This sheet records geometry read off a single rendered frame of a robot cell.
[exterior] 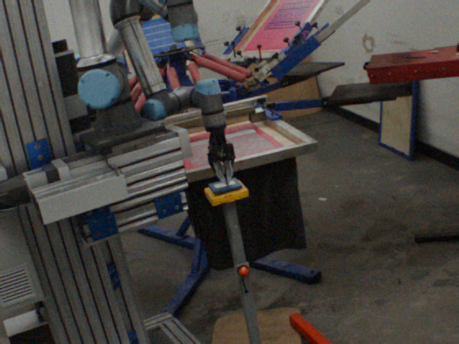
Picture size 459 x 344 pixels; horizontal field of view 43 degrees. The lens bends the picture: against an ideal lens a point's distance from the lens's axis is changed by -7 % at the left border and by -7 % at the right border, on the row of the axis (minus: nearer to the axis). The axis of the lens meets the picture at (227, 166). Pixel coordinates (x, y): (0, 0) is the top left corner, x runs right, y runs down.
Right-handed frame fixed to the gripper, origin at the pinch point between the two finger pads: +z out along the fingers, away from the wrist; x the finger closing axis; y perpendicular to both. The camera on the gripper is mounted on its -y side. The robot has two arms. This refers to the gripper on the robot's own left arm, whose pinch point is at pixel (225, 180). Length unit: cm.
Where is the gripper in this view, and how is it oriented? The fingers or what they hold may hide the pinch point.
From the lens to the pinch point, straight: 214.3
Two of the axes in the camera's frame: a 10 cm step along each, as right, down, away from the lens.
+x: 9.6, -2.4, 1.7
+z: 1.9, 9.4, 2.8
